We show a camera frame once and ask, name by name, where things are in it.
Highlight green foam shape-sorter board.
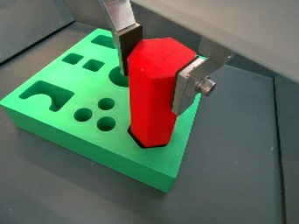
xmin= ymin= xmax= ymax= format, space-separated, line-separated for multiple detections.
xmin=0 ymin=29 xmax=199 ymax=193

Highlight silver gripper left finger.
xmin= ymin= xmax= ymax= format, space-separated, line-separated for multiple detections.
xmin=97 ymin=0 xmax=143 ymax=76

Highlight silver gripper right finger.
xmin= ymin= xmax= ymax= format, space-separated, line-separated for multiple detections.
xmin=172 ymin=37 xmax=234 ymax=116

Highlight red hexagonal prism block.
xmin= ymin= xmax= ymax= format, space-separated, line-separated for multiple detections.
xmin=127 ymin=38 xmax=196 ymax=147

